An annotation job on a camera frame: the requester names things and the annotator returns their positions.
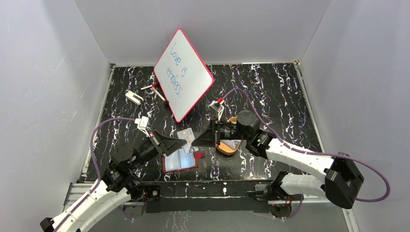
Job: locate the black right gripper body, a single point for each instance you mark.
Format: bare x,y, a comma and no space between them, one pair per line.
224,131

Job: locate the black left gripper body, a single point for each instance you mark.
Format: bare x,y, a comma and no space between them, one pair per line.
156,142

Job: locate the red leather card holder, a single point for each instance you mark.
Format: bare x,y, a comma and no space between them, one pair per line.
179,161

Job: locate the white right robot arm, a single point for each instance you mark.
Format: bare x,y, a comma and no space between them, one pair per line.
336,178

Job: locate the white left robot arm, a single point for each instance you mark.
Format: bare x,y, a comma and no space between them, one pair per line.
93,198

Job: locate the orange oval tray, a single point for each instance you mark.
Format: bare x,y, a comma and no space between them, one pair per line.
226,150

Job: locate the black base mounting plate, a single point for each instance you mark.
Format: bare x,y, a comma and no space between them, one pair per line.
248,195

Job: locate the white whiteboard eraser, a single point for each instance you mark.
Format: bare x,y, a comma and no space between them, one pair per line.
133,97

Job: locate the red capped marker pen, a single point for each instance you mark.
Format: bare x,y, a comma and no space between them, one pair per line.
149,86

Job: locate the pink framed whiteboard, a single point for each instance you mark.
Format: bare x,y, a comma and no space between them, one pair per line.
182,75

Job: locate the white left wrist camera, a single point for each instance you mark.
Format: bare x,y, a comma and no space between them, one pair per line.
142,123

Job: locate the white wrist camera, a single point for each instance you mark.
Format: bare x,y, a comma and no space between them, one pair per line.
218,107
142,123

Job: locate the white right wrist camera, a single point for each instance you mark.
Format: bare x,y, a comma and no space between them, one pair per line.
218,107

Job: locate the aluminium rail frame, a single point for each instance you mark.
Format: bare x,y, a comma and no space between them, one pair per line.
273,92

